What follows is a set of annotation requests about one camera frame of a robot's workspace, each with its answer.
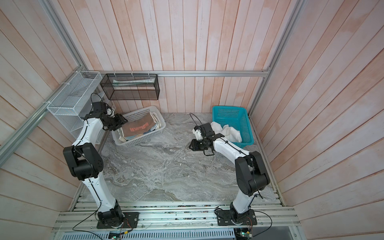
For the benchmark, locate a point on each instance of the aluminium wall rail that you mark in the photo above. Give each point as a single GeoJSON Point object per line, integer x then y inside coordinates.
{"type": "Point", "coordinates": [15, 140]}
{"type": "Point", "coordinates": [198, 73]}

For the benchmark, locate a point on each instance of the white towel in basket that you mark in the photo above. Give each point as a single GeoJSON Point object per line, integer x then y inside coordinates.
{"type": "Point", "coordinates": [230, 133]}

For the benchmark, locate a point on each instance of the multicolour lettered towel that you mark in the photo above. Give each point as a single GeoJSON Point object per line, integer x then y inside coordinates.
{"type": "Point", "coordinates": [127, 139]}

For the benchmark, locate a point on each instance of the black mesh wall basket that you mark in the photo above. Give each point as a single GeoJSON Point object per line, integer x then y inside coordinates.
{"type": "Point", "coordinates": [131, 86]}

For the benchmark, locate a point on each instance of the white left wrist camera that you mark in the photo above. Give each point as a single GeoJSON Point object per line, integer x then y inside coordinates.
{"type": "Point", "coordinates": [110, 112]}

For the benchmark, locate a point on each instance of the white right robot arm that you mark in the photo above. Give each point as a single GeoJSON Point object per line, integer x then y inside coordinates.
{"type": "Point", "coordinates": [251, 172]}

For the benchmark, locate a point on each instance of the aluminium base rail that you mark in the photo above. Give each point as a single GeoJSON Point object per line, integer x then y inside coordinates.
{"type": "Point", "coordinates": [176, 215]}

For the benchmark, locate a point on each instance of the red and white towel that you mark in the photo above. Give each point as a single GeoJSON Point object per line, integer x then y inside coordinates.
{"type": "Point", "coordinates": [139, 127]}

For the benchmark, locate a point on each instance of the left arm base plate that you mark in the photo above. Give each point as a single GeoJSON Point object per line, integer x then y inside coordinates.
{"type": "Point", "coordinates": [111, 219]}

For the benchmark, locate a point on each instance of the aluminium wall rail left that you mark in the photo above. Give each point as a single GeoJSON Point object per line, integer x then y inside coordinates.
{"type": "Point", "coordinates": [15, 140]}

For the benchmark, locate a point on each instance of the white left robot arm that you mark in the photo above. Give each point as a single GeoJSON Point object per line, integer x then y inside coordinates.
{"type": "Point", "coordinates": [86, 164]}

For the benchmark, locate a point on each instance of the teal plastic basket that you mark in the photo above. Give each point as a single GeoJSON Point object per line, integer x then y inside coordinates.
{"type": "Point", "coordinates": [237, 118]}

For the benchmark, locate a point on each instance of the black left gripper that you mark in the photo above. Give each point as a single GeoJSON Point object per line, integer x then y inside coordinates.
{"type": "Point", "coordinates": [121, 121]}

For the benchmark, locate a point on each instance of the white wire mesh shelf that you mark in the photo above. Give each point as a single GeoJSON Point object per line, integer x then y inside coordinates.
{"type": "Point", "coordinates": [75, 100]}

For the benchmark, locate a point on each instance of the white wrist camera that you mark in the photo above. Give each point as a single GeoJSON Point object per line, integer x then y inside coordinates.
{"type": "Point", "coordinates": [110, 112]}
{"type": "Point", "coordinates": [197, 132]}

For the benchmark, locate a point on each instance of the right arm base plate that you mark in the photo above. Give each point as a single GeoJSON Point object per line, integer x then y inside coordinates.
{"type": "Point", "coordinates": [232, 218]}

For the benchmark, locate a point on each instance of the aluminium wall rail back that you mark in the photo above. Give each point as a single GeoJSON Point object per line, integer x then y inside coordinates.
{"type": "Point", "coordinates": [198, 73]}

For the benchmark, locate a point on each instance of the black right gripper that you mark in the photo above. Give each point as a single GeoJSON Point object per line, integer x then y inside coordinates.
{"type": "Point", "coordinates": [194, 142]}

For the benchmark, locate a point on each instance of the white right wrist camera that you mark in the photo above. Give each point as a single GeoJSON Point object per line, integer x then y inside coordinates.
{"type": "Point", "coordinates": [197, 132]}

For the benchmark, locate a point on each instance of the white plastic laundry basket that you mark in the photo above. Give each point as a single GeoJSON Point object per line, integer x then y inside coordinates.
{"type": "Point", "coordinates": [135, 115]}

